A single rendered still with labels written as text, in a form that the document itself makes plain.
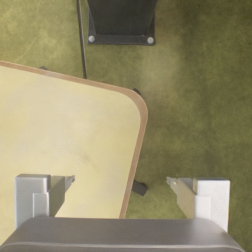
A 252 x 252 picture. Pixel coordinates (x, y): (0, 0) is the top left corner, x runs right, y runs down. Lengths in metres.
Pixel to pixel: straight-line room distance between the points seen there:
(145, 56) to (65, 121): 0.69
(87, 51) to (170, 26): 0.32
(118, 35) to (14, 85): 0.68
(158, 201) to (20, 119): 0.76
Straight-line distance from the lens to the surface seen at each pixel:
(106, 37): 1.21
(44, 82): 0.59
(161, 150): 1.21
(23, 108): 0.59
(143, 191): 1.16
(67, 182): 0.16
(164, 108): 1.20
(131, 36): 1.21
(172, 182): 0.17
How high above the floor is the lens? 1.19
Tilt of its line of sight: 88 degrees down
